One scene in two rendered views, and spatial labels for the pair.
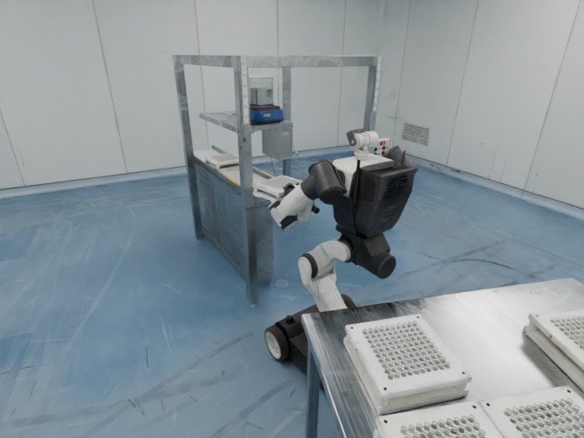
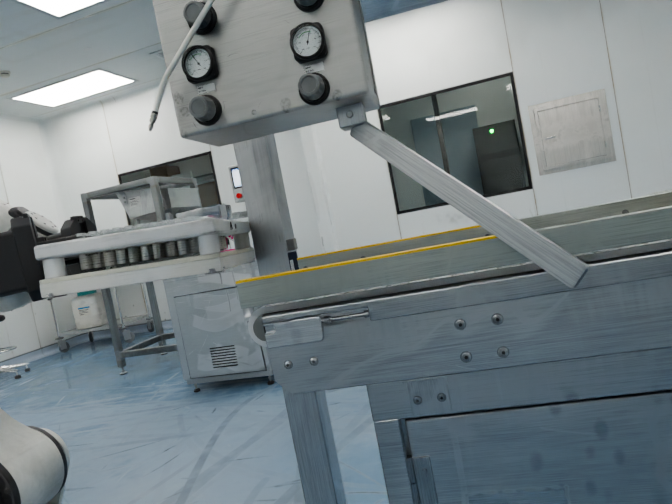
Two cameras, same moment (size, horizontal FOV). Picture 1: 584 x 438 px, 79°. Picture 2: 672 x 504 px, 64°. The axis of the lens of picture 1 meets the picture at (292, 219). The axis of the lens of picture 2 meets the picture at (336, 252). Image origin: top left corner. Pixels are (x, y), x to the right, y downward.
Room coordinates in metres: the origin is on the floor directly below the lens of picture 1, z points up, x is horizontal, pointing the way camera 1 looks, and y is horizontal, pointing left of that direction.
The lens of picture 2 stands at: (2.77, -0.33, 0.88)
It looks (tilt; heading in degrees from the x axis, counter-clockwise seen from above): 3 degrees down; 135
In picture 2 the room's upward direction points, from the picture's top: 11 degrees counter-clockwise
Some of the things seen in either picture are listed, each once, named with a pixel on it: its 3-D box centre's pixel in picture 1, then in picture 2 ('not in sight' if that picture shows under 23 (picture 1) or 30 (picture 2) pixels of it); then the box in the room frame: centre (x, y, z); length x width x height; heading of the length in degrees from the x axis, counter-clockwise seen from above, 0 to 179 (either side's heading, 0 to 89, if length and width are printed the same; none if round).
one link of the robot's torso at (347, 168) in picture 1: (368, 192); not in sight; (1.44, -0.33, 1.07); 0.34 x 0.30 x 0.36; 125
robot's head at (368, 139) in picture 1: (363, 142); not in sight; (1.49, -0.30, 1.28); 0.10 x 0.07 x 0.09; 125
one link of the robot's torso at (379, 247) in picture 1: (365, 248); not in sight; (1.42, -0.34, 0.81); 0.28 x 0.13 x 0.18; 35
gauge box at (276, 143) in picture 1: (276, 140); (268, 38); (2.29, 0.10, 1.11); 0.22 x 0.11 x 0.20; 33
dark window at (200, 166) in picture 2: not in sight; (172, 208); (-3.16, 2.96, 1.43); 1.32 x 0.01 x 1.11; 28
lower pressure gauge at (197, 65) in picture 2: not in sight; (199, 63); (2.27, 0.01, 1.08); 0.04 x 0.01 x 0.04; 33
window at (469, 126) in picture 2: not in sight; (452, 146); (-0.19, 4.55, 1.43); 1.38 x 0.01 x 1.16; 28
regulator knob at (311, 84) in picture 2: not in sight; (310, 82); (2.37, 0.07, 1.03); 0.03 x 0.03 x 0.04; 33
